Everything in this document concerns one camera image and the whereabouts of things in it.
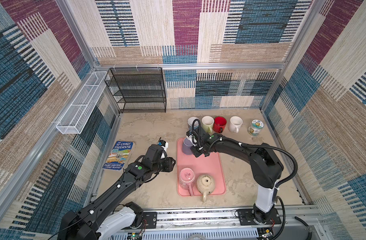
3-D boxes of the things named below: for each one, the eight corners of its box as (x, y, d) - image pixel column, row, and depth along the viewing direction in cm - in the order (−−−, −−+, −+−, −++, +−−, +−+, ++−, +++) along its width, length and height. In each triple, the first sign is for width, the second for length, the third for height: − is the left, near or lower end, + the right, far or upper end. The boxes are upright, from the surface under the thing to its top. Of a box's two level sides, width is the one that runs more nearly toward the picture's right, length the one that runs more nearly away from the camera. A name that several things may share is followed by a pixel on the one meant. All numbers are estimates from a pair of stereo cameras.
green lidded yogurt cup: (249, 136, 106) (253, 129, 100) (246, 126, 111) (250, 119, 105) (261, 136, 106) (265, 129, 100) (257, 126, 111) (261, 119, 105)
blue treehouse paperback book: (105, 168, 93) (103, 166, 90) (117, 143, 104) (115, 140, 102) (122, 170, 92) (120, 168, 89) (132, 144, 103) (131, 142, 101)
